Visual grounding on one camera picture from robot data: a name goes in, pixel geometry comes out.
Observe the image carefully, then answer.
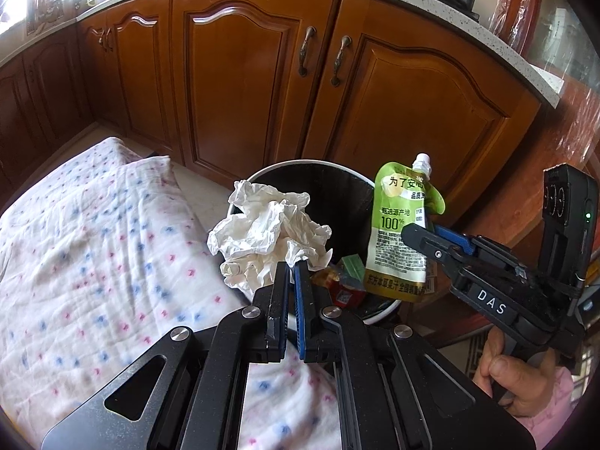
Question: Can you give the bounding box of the white tissue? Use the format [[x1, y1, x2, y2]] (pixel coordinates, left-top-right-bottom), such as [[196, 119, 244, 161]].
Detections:
[[207, 179, 335, 291]]

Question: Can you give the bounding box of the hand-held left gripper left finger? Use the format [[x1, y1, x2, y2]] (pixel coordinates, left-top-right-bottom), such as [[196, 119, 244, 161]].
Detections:
[[41, 261, 291, 450]]

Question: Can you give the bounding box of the green spouted juice pouch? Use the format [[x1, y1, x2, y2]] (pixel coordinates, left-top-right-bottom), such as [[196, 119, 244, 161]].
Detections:
[[364, 152, 447, 303]]

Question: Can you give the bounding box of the person's right forearm pink sleeve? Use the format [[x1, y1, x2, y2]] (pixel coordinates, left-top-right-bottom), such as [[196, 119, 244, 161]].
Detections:
[[516, 366, 592, 450]]

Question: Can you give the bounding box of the red and white packet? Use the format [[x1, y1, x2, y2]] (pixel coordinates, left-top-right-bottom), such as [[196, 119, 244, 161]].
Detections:
[[330, 274, 370, 311]]

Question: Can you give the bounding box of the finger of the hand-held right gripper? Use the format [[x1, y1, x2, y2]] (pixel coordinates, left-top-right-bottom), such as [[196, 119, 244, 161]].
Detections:
[[400, 222, 466, 287], [433, 225, 475, 258]]

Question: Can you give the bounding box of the green printed carton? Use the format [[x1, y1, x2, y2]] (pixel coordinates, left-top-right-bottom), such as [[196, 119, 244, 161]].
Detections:
[[340, 254, 367, 287]]

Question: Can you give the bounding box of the wooden cabinet door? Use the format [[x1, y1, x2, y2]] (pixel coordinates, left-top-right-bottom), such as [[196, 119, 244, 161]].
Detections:
[[300, 0, 545, 237], [107, 0, 183, 155], [169, 0, 342, 180]]

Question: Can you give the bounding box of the plastic film covered door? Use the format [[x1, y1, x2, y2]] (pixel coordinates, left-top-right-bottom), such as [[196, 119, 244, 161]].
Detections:
[[487, 0, 600, 160]]

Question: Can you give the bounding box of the white rimmed trash bin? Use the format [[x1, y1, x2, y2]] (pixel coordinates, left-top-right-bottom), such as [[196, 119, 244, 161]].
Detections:
[[229, 160, 405, 326]]

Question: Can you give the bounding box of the wooden kitchen cabinet unit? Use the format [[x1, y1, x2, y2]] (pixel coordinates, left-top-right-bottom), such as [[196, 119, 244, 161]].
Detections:
[[0, 0, 545, 245]]

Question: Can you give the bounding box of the white spotted blanket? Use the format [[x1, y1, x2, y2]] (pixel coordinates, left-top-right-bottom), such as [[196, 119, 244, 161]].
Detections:
[[0, 137, 343, 450]]

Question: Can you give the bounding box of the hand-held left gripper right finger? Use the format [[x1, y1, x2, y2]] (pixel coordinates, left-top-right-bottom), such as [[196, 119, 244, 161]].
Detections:
[[294, 262, 536, 450]]

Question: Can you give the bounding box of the person's right hand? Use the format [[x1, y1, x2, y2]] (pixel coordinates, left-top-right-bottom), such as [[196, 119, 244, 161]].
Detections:
[[471, 325, 572, 419]]

